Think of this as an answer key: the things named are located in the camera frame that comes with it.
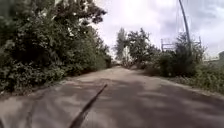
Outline group of green trees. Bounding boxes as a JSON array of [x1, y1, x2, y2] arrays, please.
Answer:
[[113, 27, 161, 70]]

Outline grey asphalt road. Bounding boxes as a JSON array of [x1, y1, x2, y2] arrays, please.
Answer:
[[0, 65, 224, 128]]

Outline dense green bushes and trees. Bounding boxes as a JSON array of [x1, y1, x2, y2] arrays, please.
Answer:
[[0, 0, 114, 95]]

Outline green bushes and weeds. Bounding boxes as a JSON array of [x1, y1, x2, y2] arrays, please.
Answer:
[[143, 33, 224, 96]]

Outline leaning utility pole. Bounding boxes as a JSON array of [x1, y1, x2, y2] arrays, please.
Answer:
[[178, 0, 193, 51]]

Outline metal frame structure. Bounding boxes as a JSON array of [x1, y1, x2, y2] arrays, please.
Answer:
[[160, 35, 203, 53]]

